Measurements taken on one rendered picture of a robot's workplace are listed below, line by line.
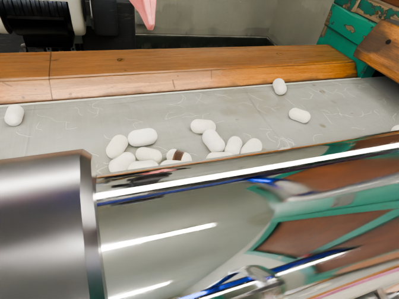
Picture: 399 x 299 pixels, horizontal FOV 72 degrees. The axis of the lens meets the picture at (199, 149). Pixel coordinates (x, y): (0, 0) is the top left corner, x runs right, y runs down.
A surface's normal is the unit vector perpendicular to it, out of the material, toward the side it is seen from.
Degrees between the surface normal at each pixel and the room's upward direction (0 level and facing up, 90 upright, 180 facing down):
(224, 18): 90
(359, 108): 0
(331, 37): 89
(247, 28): 89
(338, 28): 90
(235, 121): 0
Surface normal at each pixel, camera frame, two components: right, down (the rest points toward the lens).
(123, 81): 0.32, -0.04
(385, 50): -0.81, -0.14
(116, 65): 0.12, -0.73
